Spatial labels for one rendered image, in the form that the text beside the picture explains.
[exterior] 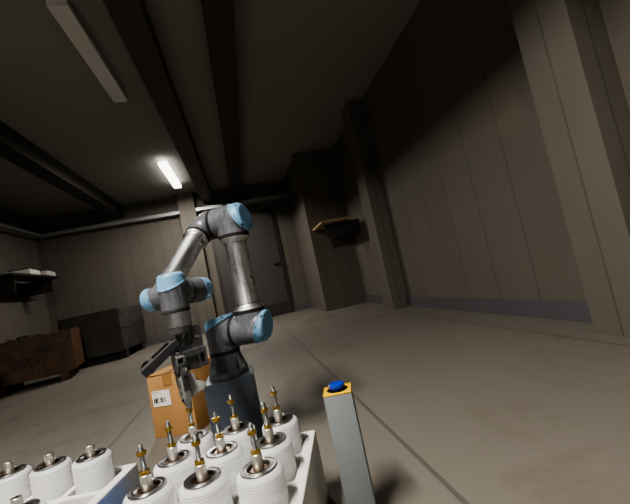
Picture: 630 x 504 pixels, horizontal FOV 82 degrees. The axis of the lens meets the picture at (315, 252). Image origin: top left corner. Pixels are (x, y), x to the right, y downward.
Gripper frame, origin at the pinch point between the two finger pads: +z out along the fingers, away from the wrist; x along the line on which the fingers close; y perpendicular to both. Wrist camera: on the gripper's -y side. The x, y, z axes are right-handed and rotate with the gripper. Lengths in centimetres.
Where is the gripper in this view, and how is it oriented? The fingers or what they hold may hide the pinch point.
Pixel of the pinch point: (185, 403)
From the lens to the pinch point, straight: 112.2
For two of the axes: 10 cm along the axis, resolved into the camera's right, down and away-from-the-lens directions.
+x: -5.3, 1.7, 8.3
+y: 8.2, -1.4, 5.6
